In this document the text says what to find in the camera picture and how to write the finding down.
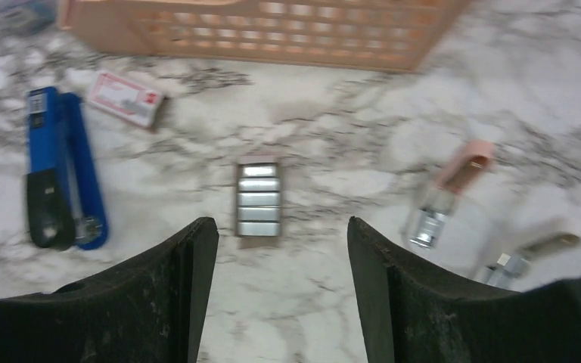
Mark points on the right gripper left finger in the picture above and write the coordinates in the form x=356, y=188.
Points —
x=150, y=308

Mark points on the pink white small stapler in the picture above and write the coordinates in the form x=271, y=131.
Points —
x=440, y=196

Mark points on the orange plastic file organizer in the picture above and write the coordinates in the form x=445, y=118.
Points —
x=392, y=36

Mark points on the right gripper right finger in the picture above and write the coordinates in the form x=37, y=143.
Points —
x=412, y=310

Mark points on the staple tray with staples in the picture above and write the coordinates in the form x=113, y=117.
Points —
x=258, y=195

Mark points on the red white staple box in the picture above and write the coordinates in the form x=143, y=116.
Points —
x=125, y=98

